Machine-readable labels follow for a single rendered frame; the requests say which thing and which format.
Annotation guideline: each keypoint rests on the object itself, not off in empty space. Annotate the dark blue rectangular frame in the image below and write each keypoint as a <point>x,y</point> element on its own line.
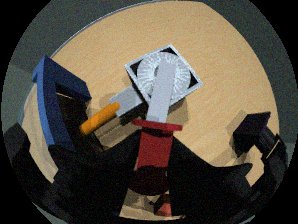
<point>52,78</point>

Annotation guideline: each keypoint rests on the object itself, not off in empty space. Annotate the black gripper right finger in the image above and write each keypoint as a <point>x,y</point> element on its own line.
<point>190,178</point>

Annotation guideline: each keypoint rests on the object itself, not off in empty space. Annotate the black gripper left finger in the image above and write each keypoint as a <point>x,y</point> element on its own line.
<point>110,170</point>

